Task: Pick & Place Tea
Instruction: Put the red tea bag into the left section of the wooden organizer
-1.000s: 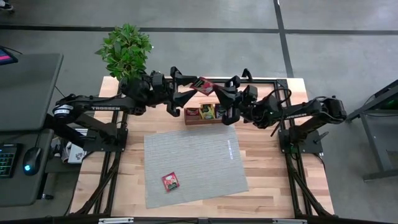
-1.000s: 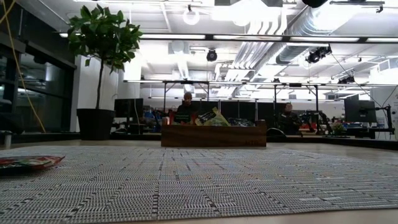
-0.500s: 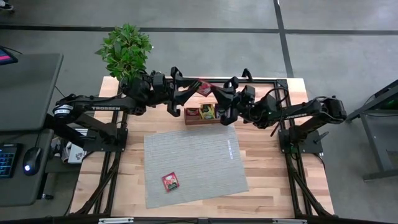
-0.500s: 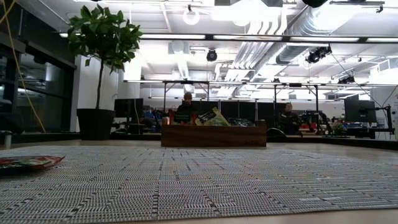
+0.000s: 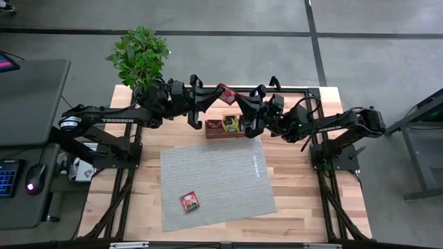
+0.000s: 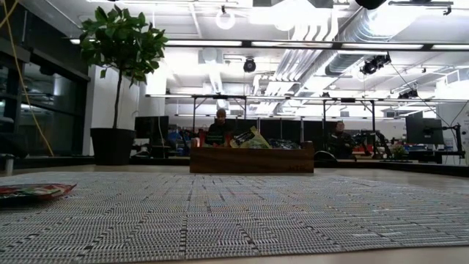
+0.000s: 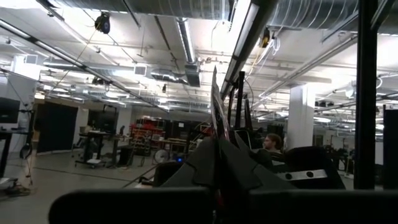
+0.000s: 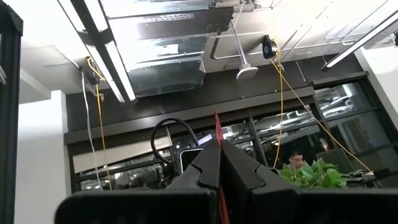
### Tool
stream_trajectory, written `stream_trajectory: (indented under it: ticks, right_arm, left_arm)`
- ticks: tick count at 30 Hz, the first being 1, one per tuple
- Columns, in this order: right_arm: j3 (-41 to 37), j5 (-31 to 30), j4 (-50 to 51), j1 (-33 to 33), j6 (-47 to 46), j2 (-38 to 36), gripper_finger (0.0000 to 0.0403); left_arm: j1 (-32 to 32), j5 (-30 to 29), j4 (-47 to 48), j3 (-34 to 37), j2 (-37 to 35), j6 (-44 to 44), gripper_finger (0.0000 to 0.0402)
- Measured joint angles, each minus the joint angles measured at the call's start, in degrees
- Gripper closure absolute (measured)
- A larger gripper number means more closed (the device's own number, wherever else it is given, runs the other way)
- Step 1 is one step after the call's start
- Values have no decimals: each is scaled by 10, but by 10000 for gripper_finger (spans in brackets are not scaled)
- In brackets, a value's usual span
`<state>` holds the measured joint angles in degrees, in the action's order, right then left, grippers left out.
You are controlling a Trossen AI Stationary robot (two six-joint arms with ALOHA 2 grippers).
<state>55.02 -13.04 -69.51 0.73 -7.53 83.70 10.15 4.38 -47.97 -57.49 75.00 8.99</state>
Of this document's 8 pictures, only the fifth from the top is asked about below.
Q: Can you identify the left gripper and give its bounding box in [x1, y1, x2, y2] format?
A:
[168, 73, 226, 131]

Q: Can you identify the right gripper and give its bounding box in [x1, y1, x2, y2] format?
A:
[234, 84, 289, 140]

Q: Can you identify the yellow tea packet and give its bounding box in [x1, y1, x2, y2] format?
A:
[222, 115, 240, 134]

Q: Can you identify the wooden tea box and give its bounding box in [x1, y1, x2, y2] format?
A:
[204, 116, 259, 140]

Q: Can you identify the green leafy plant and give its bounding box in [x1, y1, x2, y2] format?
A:
[105, 26, 172, 93]

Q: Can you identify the grey woven placemat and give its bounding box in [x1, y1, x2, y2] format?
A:
[159, 137, 278, 234]

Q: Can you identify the white printed box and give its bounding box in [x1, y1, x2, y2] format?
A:
[67, 157, 98, 183]

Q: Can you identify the black metal stand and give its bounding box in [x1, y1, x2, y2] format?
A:
[381, 88, 443, 205]

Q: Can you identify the grey desk shelf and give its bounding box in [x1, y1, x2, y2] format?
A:
[0, 58, 72, 147]

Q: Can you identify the black computer mouse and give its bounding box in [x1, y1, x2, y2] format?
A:
[24, 163, 48, 196]

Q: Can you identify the tablet with pink screen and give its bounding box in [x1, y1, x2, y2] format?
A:
[0, 50, 21, 74]

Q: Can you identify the black backlit keyboard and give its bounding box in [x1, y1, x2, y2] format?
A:
[0, 158, 25, 199]

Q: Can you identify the grey desk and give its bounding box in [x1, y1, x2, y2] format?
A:
[0, 142, 62, 231]

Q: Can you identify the person's white shoe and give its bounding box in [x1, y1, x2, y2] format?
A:
[0, 1, 17, 14]

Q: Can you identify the black aluminium rig frame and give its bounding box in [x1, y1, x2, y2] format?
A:
[76, 75, 374, 245]

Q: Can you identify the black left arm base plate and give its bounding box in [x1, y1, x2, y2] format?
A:
[91, 140, 144, 170]

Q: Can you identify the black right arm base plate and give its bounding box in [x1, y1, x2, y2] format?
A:
[309, 142, 361, 172]

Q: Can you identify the black lever handle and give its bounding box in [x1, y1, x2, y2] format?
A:
[348, 145, 368, 160]

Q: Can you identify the black floor cable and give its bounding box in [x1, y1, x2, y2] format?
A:
[60, 95, 112, 117]

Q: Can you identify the silver metal bracket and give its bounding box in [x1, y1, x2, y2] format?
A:
[109, 241, 150, 249]
[302, 242, 343, 249]

